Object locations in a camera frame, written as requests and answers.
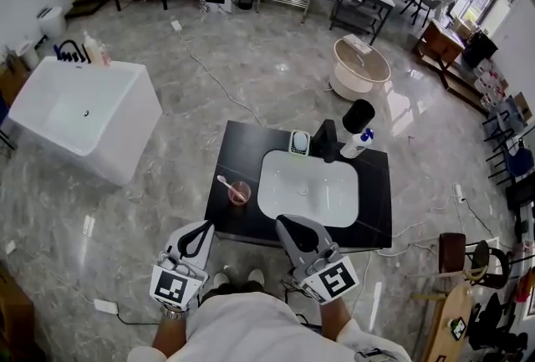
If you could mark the small black picture frame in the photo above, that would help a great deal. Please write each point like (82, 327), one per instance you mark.
(458, 327)

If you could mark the round beige coffee table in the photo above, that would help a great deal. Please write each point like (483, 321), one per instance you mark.
(363, 72)

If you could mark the brown stool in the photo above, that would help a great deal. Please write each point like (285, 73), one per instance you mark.
(452, 251)

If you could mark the oval wooden table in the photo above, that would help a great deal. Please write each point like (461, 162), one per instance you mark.
(447, 348)

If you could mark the silver wristwatch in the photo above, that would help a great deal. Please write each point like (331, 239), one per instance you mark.
(173, 312)

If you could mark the person's dark trousers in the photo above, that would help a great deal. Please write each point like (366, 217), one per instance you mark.
(225, 289)

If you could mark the brown wooden desk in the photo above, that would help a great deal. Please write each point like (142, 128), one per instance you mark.
(443, 38)

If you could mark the black sink faucet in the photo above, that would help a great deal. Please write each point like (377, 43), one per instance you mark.
(325, 141)

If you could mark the cream pump bottle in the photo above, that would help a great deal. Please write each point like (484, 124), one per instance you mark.
(92, 53)

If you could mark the pink toothbrush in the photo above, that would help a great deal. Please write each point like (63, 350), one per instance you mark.
(222, 179)

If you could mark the black round bin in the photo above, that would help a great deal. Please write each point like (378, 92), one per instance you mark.
(358, 115)

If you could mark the person's left forearm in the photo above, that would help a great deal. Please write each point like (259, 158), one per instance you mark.
(169, 335)

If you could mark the black round chair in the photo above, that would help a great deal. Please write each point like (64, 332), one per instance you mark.
(480, 256)

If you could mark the white power strip with plug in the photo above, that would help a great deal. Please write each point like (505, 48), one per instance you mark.
(459, 193)

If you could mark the white floor power strip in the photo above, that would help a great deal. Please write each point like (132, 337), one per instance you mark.
(176, 25)

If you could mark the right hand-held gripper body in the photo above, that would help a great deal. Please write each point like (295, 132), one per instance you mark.
(334, 278)

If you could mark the white soap dish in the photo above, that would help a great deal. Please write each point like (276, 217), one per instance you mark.
(292, 151)

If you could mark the small pink bottle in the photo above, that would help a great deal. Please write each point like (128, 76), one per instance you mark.
(105, 58)

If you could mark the small white floor box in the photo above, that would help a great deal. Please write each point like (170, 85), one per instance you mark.
(10, 247)

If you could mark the stack of white red packs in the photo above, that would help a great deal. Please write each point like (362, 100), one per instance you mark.
(491, 80)

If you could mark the black bathtub faucet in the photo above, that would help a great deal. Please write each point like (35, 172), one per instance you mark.
(69, 57)

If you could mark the flat white box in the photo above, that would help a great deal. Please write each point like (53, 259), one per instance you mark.
(356, 43)

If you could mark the white sink basin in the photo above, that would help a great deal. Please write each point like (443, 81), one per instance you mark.
(309, 189)

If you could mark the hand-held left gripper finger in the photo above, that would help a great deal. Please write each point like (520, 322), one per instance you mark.
(205, 253)
(175, 239)

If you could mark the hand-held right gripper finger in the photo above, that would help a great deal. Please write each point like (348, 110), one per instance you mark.
(313, 233)
(288, 247)

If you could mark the person's right forearm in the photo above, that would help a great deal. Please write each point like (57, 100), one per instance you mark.
(334, 318)

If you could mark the white pump bottle blue cap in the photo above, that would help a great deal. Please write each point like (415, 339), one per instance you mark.
(353, 147)

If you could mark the person's white shoe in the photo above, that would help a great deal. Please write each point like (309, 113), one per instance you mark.
(256, 276)
(220, 279)

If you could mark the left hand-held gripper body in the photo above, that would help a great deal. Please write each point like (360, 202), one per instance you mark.
(171, 287)

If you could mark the white power adapter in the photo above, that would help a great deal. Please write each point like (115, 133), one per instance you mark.
(105, 306)

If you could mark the person's right white shoe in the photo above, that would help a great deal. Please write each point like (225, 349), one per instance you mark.
(256, 276)

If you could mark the white bathtub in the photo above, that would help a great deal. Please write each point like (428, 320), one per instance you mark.
(121, 130)

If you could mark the white soap bar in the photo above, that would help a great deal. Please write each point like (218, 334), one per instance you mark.
(299, 139)

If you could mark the black storage box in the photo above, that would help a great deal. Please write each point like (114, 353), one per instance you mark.
(480, 49)

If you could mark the white toilet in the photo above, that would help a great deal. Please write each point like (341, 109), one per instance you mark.
(52, 21)

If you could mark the pink translucent cup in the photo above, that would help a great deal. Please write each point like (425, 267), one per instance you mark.
(244, 198)

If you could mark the blue chair black legs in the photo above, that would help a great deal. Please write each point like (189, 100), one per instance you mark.
(520, 161)

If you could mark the person's white shirt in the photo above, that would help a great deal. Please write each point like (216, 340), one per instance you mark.
(251, 335)

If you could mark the person's left white shoe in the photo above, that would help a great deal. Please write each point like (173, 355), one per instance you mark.
(220, 279)

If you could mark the black vanity cabinet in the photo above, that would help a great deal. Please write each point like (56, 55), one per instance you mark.
(238, 143)

